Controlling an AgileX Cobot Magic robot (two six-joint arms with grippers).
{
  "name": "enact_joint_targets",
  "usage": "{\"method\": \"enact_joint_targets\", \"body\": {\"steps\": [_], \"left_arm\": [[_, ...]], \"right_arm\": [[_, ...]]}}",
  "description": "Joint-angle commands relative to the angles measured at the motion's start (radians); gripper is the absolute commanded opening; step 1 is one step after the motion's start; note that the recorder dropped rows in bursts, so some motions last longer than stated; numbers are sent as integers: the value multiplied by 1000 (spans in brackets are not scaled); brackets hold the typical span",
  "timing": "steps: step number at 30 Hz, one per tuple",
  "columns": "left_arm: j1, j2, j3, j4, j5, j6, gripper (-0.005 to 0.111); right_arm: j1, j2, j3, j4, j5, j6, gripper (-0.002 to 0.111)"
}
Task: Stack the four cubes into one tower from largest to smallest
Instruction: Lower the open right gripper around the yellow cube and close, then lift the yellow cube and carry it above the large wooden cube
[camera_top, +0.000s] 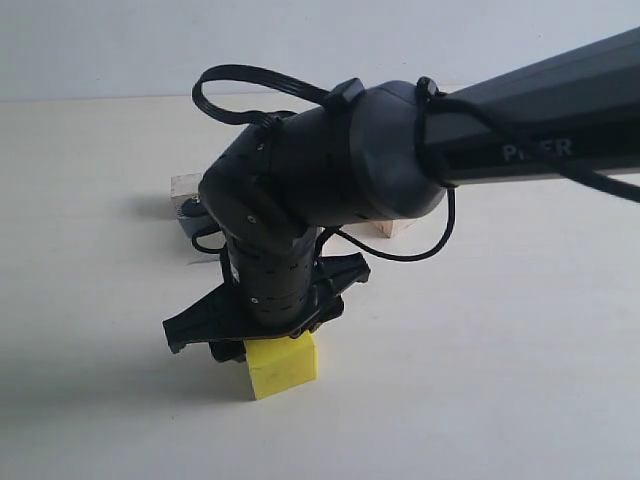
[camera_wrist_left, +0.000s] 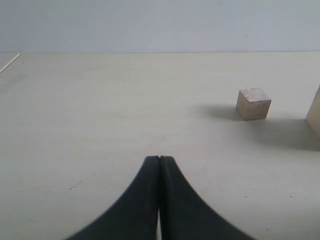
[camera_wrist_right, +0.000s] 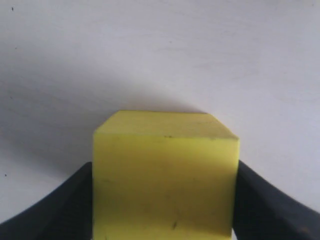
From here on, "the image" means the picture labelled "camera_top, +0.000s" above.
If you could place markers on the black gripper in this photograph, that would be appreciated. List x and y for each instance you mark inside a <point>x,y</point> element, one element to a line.
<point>266,296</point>

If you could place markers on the yellow cube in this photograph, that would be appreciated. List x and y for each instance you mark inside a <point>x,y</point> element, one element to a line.
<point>277,365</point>

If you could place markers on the medium wooden cube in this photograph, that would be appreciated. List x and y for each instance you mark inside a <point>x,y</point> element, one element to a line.
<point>392,228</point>

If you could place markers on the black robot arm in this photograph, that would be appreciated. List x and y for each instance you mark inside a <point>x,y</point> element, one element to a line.
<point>310,161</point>

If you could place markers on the small wooden cube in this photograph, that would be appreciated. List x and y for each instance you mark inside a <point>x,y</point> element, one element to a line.
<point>184,195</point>

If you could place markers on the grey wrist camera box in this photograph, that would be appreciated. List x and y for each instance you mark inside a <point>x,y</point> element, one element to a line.
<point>192,220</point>

